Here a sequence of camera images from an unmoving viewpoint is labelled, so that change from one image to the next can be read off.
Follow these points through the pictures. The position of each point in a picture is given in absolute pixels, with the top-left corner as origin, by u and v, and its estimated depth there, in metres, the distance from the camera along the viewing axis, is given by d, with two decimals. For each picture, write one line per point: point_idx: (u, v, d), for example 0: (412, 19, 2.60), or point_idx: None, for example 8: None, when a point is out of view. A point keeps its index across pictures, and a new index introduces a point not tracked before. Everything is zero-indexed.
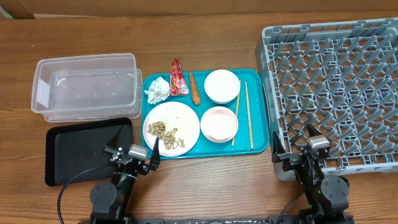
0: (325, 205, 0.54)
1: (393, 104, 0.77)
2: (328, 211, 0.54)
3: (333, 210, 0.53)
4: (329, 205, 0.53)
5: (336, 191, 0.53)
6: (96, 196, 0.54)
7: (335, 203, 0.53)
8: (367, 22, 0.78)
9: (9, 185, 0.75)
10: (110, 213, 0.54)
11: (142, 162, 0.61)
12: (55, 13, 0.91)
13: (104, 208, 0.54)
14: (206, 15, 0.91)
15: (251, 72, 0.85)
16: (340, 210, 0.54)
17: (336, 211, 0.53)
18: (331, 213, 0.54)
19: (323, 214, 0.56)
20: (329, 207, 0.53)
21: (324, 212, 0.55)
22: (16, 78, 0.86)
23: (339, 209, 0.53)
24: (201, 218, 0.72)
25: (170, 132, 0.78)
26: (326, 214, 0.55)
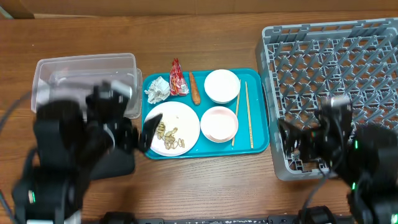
0: (371, 163, 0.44)
1: (393, 103, 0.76)
2: (377, 172, 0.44)
3: (381, 165, 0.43)
4: (376, 157, 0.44)
5: (384, 142, 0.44)
6: (65, 116, 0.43)
7: (384, 152, 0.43)
8: (367, 22, 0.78)
9: (9, 185, 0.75)
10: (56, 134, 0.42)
11: (119, 114, 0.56)
12: (55, 13, 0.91)
13: (68, 163, 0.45)
14: (205, 15, 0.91)
15: (250, 72, 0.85)
16: (391, 168, 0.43)
17: (386, 172, 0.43)
18: (382, 175, 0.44)
19: (373, 183, 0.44)
20: (378, 163, 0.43)
21: (376, 177, 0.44)
22: (15, 78, 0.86)
23: (389, 168, 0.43)
24: (201, 218, 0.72)
25: (170, 132, 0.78)
26: (379, 180, 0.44)
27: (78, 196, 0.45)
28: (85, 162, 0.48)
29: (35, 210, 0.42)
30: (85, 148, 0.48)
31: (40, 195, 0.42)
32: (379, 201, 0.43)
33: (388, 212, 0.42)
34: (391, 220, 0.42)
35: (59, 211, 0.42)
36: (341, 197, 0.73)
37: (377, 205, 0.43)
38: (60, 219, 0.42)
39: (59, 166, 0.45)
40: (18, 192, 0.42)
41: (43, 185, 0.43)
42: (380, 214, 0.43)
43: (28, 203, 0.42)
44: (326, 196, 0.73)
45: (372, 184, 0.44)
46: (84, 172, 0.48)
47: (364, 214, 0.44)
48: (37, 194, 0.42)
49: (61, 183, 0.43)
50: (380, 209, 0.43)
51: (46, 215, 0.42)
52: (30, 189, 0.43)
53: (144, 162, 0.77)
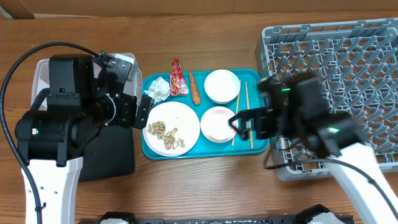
0: (298, 95, 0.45)
1: (393, 104, 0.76)
2: (306, 101, 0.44)
3: (305, 93, 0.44)
4: (298, 88, 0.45)
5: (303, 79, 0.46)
6: (80, 60, 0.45)
7: (305, 81, 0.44)
8: (367, 22, 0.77)
9: (9, 185, 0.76)
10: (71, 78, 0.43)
11: (120, 84, 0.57)
12: (55, 13, 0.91)
13: (76, 104, 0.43)
14: (205, 15, 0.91)
15: (250, 72, 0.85)
16: (316, 96, 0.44)
17: (315, 101, 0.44)
18: (311, 103, 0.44)
19: (309, 111, 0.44)
20: (300, 93, 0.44)
21: (308, 106, 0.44)
22: (15, 78, 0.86)
23: (314, 96, 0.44)
24: (201, 218, 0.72)
25: (170, 132, 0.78)
26: (313, 109, 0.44)
27: (81, 134, 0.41)
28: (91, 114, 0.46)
29: (39, 146, 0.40)
30: (91, 101, 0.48)
31: (44, 130, 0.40)
32: (321, 125, 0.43)
33: (328, 129, 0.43)
34: (333, 133, 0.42)
35: (62, 146, 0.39)
36: (341, 197, 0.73)
37: (319, 128, 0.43)
38: (64, 154, 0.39)
39: (66, 107, 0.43)
40: (22, 127, 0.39)
41: (46, 121, 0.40)
42: (324, 135, 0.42)
43: (32, 139, 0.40)
44: (325, 196, 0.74)
45: (307, 112, 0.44)
46: (89, 121, 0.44)
47: (312, 139, 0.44)
48: (41, 130, 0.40)
49: (64, 122, 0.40)
50: (323, 129, 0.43)
51: (50, 153, 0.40)
52: (34, 126, 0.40)
53: (144, 162, 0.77)
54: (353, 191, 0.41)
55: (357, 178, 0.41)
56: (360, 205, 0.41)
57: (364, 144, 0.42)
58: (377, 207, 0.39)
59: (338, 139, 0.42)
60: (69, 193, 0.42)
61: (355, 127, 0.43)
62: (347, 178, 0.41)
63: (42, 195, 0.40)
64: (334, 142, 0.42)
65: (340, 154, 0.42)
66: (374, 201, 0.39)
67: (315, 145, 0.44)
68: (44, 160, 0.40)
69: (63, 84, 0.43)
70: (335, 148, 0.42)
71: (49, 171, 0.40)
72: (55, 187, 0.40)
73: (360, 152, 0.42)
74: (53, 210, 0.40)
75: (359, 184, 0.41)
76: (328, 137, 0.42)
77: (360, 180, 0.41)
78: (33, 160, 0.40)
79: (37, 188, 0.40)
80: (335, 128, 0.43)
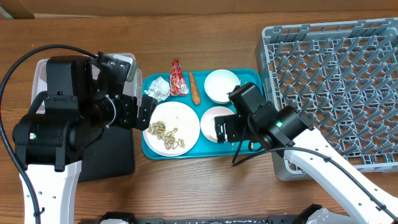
0: (242, 105, 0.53)
1: (393, 104, 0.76)
2: (250, 108, 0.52)
3: (247, 101, 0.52)
4: (240, 98, 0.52)
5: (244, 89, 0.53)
6: (78, 62, 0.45)
7: (244, 91, 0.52)
8: (367, 22, 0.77)
9: (9, 185, 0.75)
10: (70, 83, 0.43)
11: (120, 85, 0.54)
12: (54, 13, 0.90)
13: (74, 108, 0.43)
14: (206, 15, 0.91)
15: (250, 72, 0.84)
16: (257, 102, 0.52)
17: (257, 104, 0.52)
18: (256, 108, 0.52)
19: (256, 114, 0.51)
20: (242, 101, 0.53)
21: (254, 111, 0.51)
22: (15, 78, 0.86)
23: (254, 101, 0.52)
24: (201, 218, 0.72)
25: (170, 132, 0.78)
26: (259, 112, 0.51)
27: (79, 139, 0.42)
28: (89, 116, 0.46)
29: (37, 150, 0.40)
30: (90, 104, 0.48)
31: (41, 134, 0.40)
32: (270, 126, 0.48)
33: (275, 126, 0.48)
34: (280, 128, 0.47)
35: (60, 151, 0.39)
36: None
37: (270, 128, 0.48)
38: (63, 158, 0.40)
39: (64, 111, 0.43)
40: (19, 131, 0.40)
41: (44, 125, 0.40)
42: (275, 133, 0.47)
43: (30, 143, 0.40)
44: (325, 196, 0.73)
45: (256, 115, 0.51)
46: (87, 124, 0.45)
47: (267, 139, 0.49)
48: (39, 135, 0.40)
49: (62, 127, 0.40)
50: (273, 129, 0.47)
51: (49, 157, 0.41)
52: (32, 131, 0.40)
53: (144, 162, 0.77)
54: (316, 173, 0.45)
55: (314, 160, 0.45)
56: (325, 184, 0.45)
57: (311, 129, 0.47)
58: (336, 180, 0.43)
59: (285, 131, 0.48)
60: (68, 197, 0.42)
61: (299, 117, 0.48)
62: (306, 161, 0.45)
63: (40, 200, 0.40)
64: (283, 135, 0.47)
65: (293, 142, 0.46)
66: (335, 177, 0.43)
67: (271, 145, 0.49)
68: (42, 165, 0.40)
69: (60, 88, 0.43)
70: (286, 139, 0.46)
71: (46, 176, 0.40)
72: (53, 192, 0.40)
73: (310, 135, 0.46)
74: (52, 214, 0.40)
75: (317, 164, 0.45)
76: (278, 133, 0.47)
77: (318, 161, 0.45)
78: (30, 165, 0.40)
79: (35, 192, 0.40)
80: (280, 123, 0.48)
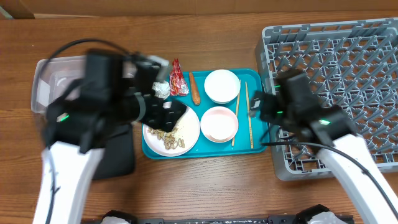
0: (287, 92, 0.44)
1: (393, 104, 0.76)
2: (295, 97, 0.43)
3: (292, 89, 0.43)
4: (289, 84, 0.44)
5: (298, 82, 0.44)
6: (114, 55, 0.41)
7: (293, 78, 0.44)
8: (367, 22, 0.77)
9: (9, 185, 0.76)
10: (101, 76, 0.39)
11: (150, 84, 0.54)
12: (55, 13, 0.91)
13: (101, 101, 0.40)
14: (206, 15, 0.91)
15: (250, 72, 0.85)
16: (305, 93, 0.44)
17: (304, 95, 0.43)
18: (301, 98, 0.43)
19: (300, 104, 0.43)
20: (288, 88, 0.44)
21: (298, 101, 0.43)
22: (15, 78, 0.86)
23: (301, 91, 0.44)
24: (201, 218, 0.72)
25: (170, 132, 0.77)
26: (304, 102, 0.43)
27: (106, 127, 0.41)
28: (115, 111, 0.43)
29: (64, 131, 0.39)
30: (120, 99, 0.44)
31: (72, 117, 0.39)
32: (313, 119, 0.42)
33: (319, 121, 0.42)
34: (325, 126, 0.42)
35: (86, 136, 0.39)
36: (341, 197, 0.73)
37: (311, 121, 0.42)
38: (87, 142, 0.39)
39: (90, 102, 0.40)
40: (53, 111, 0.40)
41: (76, 109, 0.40)
42: (316, 129, 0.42)
43: (59, 123, 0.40)
44: (325, 196, 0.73)
45: (299, 106, 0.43)
46: (114, 116, 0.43)
47: (305, 132, 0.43)
48: (69, 117, 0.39)
49: (90, 114, 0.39)
50: (315, 123, 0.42)
51: (74, 140, 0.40)
52: (64, 112, 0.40)
53: (144, 162, 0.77)
54: (347, 182, 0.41)
55: (351, 168, 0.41)
56: (352, 195, 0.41)
57: (356, 135, 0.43)
58: (369, 195, 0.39)
59: (330, 130, 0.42)
60: (83, 183, 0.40)
61: (346, 121, 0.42)
62: (342, 168, 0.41)
63: (58, 178, 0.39)
64: (326, 134, 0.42)
65: (333, 144, 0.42)
66: (368, 191, 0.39)
67: (310, 139, 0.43)
68: (69, 145, 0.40)
69: (92, 78, 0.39)
70: (329, 140, 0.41)
71: (71, 156, 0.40)
72: (70, 176, 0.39)
73: (354, 143, 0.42)
74: (64, 198, 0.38)
75: (353, 173, 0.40)
76: (321, 129, 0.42)
77: (355, 171, 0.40)
78: (57, 143, 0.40)
79: (54, 170, 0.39)
80: (326, 120, 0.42)
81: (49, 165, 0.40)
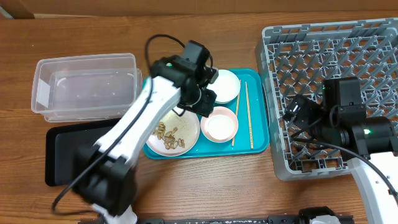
0: (335, 94, 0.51)
1: (393, 104, 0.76)
2: (341, 99, 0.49)
3: (342, 91, 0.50)
4: (338, 84, 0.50)
5: (349, 88, 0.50)
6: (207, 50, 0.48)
7: (344, 80, 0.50)
8: (367, 22, 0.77)
9: (9, 185, 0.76)
10: (196, 56, 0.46)
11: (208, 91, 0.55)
12: (55, 13, 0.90)
13: (192, 70, 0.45)
14: (205, 15, 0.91)
15: (250, 72, 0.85)
16: (350, 99, 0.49)
17: (351, 101, 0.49)
18: (348, 103, 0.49)
19: (344, 109, 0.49)
20: (337, 88, 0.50)
21: (344, 105, 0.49)
22: (15, 78, 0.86)
23: (347, 94, 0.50)
24: (201, 218, 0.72)
25: (170, 132, 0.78)
26: (349, 108, 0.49)
27: (191, 89, 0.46)
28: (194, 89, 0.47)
29: (165, 74, 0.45)
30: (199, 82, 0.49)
31: (171, 70, 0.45)
32: (356, 124, 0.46)
33: (362, 129, 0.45)
34: (365, 134, 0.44)
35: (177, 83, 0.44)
36: (341, 196, 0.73)
37: (353, 126, 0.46)
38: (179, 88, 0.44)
39: (183, 68, 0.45)
40: (156, 63, 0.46)
41: (175, 66, 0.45)
42: (356, 133, 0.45)
43: (161, 69, 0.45)
44: (326, 196, 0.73)
45: (344, 110, 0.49)
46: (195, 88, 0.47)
47: (343, 135, 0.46)
48: (169, 68, 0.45)
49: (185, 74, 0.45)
50: (357, 129, 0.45)
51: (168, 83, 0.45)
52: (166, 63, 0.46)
53: (144, 162, 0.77)
54: (369, 196, 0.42)
55: (378, 185, 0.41)
56: (371, 209, 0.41)
57: (395, 155, 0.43)
58: (388, 213, 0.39)
59: (369, 140, 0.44)
60: (162, 113, 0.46)
61: (390, 137, 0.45)
62: (370, 182, 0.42)
63: (153, 97, 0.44)
64: (365, 144, 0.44)
65: (369, 157, 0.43)
66: (390, 211, 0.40)
67: (344, 143, 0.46)
68: (165, 80, 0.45)
69: (189, 55, 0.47)
70: (365, 150, 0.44)
71: (165, 89, 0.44)
72: (161, 104, 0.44)
73: (390, 160, 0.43)
74: (151, 112, 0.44)
75: (379, 191, 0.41)
76: (360, 137, 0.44)
77: (382, 188, 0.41)
78: (157, 77, 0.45)
79: (152, 90, 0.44)
80: (369, 129, 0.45)
81: (150, 85, 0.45)
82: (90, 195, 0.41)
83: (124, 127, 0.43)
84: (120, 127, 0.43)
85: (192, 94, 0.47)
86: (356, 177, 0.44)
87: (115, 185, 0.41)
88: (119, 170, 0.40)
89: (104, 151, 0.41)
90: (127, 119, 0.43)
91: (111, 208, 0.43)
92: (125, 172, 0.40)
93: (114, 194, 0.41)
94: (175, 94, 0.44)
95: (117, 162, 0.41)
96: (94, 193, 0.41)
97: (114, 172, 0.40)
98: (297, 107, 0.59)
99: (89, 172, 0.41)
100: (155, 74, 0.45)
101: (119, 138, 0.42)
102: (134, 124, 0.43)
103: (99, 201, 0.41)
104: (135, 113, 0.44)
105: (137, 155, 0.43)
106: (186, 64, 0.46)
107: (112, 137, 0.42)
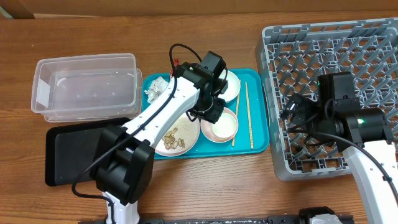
0: (329, 86, 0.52)
1: (393, 104, 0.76)
2: (336, 93, 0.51)
3: (336, 84, 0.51)
4: (331, 79, 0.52)
5: (345, 86, 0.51)
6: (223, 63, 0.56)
7: (337, 74, 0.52)
8: (367, 22, 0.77)
9: (9, 185, 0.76)
10: (214, 65, 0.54)
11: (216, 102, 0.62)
12: (55, 13, 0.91)
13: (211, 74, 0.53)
14: (205, 15, 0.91)
15: (250, 72, 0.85)
16: (343, 93, 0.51)
17: (345, 94, 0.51)
18: (342, 97, 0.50)
19: (337, 102, 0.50)
20: (331, 83, 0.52)
21: (338, 98, 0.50)
22: (15, 78, 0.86)
23: (342, 88, 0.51)
24: (201, 218, 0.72)
25: (170, 132, 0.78)
26: (342, 101, 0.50)
27: (207, 92, 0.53)
28: (208, 92, 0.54)
29: (186, 76, 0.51)
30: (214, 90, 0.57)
31: (193, 73, 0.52)
32: (350, 116, 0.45)
33: (356, 119, 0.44)
34: (359, 124, 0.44)
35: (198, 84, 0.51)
36: (341, 196, 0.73)
37: (347, 117, 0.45)
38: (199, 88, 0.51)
39: (203, 73, 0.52)
40: (180, 68, 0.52)
41: (196, 71, 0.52)
42: (351, 124, 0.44)
43: (185, 71, 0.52)
44: (325, 196, 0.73)
45: (337, 103, 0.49)
46: (209, 91, 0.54)
47: (338, 126, 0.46)
48: (191, 72, 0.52)
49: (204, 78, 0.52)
50: (351, 119, 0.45)
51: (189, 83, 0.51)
52: (188, 68, 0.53)
53: None
54: (364, 183, 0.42)
55: (373, 172, 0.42)
56: (367, 195, 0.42)
57: (388, 142, 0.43)
58: (384, 200, 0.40)
59: (363, 130, 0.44)
60: (183, 107, 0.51)
61: (384, 126, 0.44)
62: (365, 170, 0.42)
63: (177, 93, 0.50)
64: (358, 132, 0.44)
65: (364, 145, 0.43)
66: (385, 197, 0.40)
67: (339, 133, 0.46)
68: (188, 80, 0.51)
69: (208, 64, 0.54)
70: (359, 139, 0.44)
71: (187, 86, 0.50)
72: (184, 98, 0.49)
73: (384, 149, 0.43)
74: (175, 104, 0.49)
75: (375, 178, 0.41)
76: (354, 127, 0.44)
77: (377, 176, 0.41)
78: (180, 78, 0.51)
79: (175, 87, 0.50)
80: (362, 119, 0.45)
81: (175, 84, 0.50)
82: (110, 178, 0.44)
83: (150, 114, 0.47)
84: (145, 116, 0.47)
85: (206, 96, 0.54)
86: (351, 164, 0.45)
87: (137, 168, 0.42)
88: (143, 154, 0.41)
89: (129, 135, 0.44)
90: (152, 109, 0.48)
91: (126, 197, 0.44)
92: (148, 155, 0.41)
93: (130, 180, 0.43)
94: (195, 94, 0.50)
95: (141, 144, 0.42)
96: (114, 175, 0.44)
97: (135, 155, 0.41)
98: (294, 106, 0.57)
99: (112, 155, 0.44)
100: (178, 75, 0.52)
101: (143, 124, 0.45)
102: (158, 113, 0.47)
103: (117, 184, 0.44)
104: (160, 105, 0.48)
105: (156, 144, 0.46)
106: (204, 71, 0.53)
107: (137, 123, 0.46)
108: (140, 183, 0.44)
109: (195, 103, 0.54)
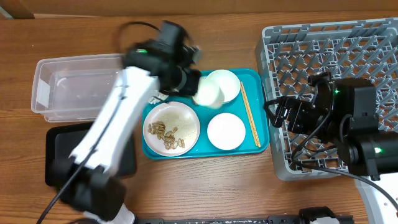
0: (351, 100, 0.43)
1: (393, 104, 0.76)
2: (354, 108, 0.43)
3: (357, 99, 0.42)
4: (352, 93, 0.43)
5: (365, 102, 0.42)
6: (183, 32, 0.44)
7: (359, 87, 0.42)
8: (367, 22, 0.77)
9: (9, 185, 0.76)
10: (172, 39, 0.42)
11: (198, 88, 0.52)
12: (55, 13, 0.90)
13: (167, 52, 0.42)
14: (205, 15, 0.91)
15: (250, 72, 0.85)
16: (362, 108, 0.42)
17: (365, 110, 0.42)
18: (360, 114, 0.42)
19: (356, 121, 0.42)
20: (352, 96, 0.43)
21: (356, 116, 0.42)
22: (15, 78, 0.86)
23: (364, 103, 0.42)
24: (201, 218, 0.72)
25: (170, 132, 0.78)
26: (360, 120, 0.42)
27: (170, 73, 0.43)
28: (174, 73, 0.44)
29: (139, 62, 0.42)
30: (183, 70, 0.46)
31: (144, 54, 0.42)
32: (365, 140, 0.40)
33: (373, 147, 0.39)
34: (377, 154, 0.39)
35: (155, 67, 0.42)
36: (341, 196, 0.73)
37: (363, 141, 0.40)
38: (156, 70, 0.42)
39: (156, 52, 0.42)
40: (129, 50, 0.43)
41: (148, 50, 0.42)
42: (366, 151, 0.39)
43: (135, 55, 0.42)
44: (325, 196, 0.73)
45: (356, 120, 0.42)
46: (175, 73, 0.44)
47: (351, 152, 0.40)
48: (141, 53, 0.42)
49: (158, 58, 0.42)
50: (367, 145, 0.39)
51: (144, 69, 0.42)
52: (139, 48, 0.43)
53: (144, 162, 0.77)
54: (376, 217, 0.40)
55: (387, 206, 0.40)
56: None
57: None
58: None
59: (380, 161, 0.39)
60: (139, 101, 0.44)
61: None
62: (378, 205, 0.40)
63: (127, 92, 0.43)
64: (375, 163, 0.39)
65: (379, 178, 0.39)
66: None
67: (353, 160, 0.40)
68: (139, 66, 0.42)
69: (163, 38, 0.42)
70: (375, 171, 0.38)
71: (139, 79, 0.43)
72: (136, 96, 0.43)
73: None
74: (127, 106, 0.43)
75: (388, 213, 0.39)
76: (370, 157, 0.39)
77: (390, 211, 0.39)
78: (132, 66, 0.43)
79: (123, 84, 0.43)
80: (380, 148, 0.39)
81: (122, 80, 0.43)
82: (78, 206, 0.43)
83: (101, 129, 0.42)
84: (96, 130, 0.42)
85: (171, 79, 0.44)
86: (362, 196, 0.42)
87: (98, 193, 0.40)
88: (98, 181, 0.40)
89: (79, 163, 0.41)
90: (102, 119, 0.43)
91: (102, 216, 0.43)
92: (104, 181, 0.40)
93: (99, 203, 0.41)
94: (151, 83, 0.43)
95: (94, 171, 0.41)
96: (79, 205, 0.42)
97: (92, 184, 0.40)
98: (287, 112, 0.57)
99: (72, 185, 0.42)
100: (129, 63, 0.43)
101: (94, 146, 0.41)
102: (111, 122, 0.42)
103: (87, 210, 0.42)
104: (111, 111, 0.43)
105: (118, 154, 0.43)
106: (160, 48, 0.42)
107: (89, 144, 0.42)
108: (112, 201, 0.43)
109: (161, 87, 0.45)
